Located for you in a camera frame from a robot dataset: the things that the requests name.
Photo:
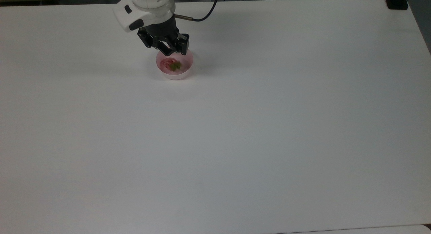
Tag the black table clamp block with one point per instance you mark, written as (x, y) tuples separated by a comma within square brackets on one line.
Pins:
[(397, 1)]

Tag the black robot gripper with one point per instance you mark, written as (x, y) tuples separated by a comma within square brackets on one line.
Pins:
[(161, 30)]

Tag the red strawberry with green leaves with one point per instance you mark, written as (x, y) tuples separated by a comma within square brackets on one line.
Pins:
[(171, 64)]

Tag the pink plastic bowl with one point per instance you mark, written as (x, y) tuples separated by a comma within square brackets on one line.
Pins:
[(175, 75)]

